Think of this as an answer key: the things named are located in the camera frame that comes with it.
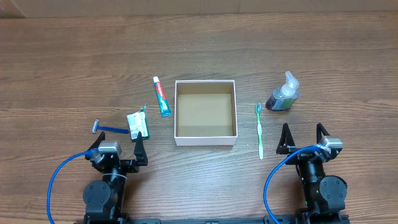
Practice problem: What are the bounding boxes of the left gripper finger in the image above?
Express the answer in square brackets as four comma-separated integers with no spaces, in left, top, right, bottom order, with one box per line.
[134,132,148,166]
[85,131,106,160]

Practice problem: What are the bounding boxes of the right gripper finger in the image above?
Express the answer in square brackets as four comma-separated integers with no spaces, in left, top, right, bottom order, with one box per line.
[316,123,330,144]
[276,123,296,154]

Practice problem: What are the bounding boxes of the blue disposable razor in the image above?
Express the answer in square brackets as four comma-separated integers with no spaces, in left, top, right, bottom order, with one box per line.
[91,119,129,134]

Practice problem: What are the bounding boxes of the green Dettol soap bar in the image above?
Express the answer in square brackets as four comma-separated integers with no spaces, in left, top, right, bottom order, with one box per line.
[126,103,150,141]

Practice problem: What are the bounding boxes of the blue foam soap bottle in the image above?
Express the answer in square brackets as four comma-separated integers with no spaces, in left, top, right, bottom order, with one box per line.
[266,71,299,111]

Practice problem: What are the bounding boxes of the green toothbrush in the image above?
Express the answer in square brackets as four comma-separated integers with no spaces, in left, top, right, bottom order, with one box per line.
[256,103,264,159]

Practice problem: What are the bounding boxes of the Colgate toothpaste tube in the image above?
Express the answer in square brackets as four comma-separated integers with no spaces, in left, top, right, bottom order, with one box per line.
[153,77,172,117]

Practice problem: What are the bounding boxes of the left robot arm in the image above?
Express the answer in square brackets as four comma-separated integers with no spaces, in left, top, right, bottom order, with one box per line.
[83,132,148,223]

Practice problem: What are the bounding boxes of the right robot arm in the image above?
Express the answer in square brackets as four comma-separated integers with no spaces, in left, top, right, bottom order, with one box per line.
[276,123,349,224]

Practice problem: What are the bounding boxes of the white cardboard box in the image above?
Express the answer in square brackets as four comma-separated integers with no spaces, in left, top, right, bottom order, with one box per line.
[174,80,238,146]

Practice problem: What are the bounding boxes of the left blue cable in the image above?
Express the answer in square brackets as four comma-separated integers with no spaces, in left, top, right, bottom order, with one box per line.
[46,148,100,224]

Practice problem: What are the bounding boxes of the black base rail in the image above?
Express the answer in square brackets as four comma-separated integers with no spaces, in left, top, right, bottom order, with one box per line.
[74,213,351,224]

